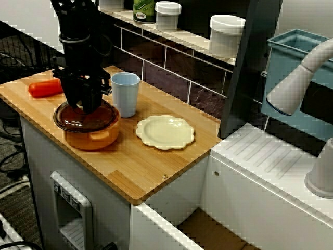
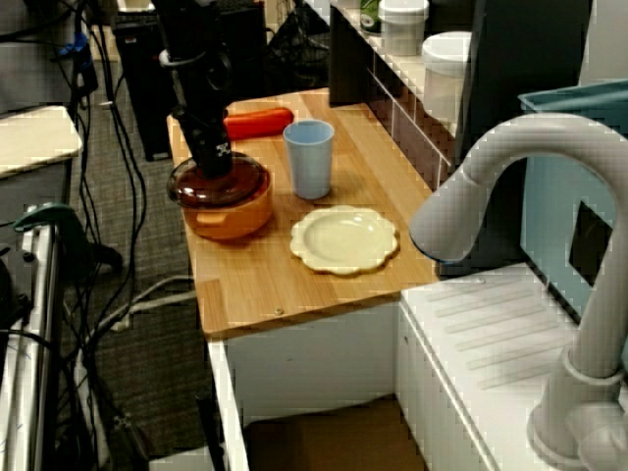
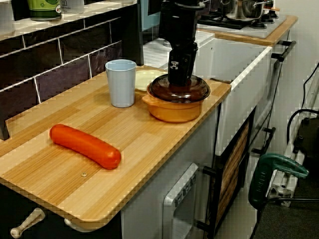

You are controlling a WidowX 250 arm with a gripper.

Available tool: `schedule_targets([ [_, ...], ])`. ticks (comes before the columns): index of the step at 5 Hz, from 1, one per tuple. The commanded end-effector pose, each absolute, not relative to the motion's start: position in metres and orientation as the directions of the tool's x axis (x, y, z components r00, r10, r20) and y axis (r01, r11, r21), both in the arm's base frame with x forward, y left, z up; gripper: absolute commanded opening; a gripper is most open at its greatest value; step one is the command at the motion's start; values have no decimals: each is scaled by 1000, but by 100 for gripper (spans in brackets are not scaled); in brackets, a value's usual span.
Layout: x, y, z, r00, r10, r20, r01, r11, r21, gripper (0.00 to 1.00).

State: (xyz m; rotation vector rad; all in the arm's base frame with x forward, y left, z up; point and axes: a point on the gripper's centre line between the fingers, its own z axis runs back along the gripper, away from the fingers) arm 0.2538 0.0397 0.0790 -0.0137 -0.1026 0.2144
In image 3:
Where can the steel cooking pot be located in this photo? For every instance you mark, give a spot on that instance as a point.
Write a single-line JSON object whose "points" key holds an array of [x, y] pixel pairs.
{"points": [[244, 8]]}

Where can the green power drill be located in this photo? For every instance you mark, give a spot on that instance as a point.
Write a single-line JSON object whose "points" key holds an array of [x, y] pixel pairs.
{"points": [[261, 179]]}

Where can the black framed wood-look door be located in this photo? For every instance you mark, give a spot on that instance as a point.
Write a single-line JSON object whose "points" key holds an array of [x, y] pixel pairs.
{"points": [[234, 161]]}

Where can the brass countertop screw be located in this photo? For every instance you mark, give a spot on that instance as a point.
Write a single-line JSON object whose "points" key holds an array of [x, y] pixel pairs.
{"points": [[84, 174]]}

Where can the brown glass lid yellow knob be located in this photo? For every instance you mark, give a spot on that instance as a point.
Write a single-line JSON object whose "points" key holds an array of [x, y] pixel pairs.
{"points": [[199, 89]]}

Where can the white toy kitchen cabinet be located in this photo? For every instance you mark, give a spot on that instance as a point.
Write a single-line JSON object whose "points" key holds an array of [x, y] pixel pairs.
{"points": [[244, 62]]}

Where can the white grey dispenser panel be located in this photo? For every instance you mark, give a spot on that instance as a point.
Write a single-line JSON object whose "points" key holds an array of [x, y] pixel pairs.
{"points": [[169, 199]]}

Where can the light blue plastic cup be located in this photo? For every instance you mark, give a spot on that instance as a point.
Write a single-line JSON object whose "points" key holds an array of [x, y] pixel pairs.
{"points": [[122, 87]]}

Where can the black grate stove hob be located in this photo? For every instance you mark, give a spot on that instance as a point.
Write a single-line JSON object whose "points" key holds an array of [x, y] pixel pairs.
{"points": [[224, 22]]}

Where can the aluminium profile frame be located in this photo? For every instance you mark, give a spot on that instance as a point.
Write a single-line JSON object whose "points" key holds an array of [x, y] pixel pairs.
{"points": [[276, 191]]}

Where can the red toy sausage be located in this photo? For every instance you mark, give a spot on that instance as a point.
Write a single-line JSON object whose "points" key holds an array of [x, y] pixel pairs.
{"points": [[84, 145]]}

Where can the black power supply box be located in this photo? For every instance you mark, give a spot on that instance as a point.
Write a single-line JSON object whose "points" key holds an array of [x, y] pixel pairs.
{"points": [[307, 134]]}

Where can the orange toy pot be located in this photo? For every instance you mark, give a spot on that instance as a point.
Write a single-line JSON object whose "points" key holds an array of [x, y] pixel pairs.
{"points": [[174, 113]]}

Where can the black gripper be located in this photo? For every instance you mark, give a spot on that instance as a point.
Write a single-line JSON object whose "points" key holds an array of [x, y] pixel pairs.
{"points": [[178, 25]]}

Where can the green can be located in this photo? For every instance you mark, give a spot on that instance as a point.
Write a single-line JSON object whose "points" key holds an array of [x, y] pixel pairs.
{"points": [[43, 10]]}

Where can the cream scalloped plate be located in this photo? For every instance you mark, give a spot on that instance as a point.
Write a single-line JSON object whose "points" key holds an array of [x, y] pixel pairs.
{"points": [[147, 79]]}

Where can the dark grey shelf post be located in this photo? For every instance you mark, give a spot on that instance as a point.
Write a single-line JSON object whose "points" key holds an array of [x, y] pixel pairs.
{"points": [[132, 37], [3, 129]]}

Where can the small white lidded jar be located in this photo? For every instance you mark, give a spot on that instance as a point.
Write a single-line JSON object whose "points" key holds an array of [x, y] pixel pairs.
{"points": [[72, 6]]}

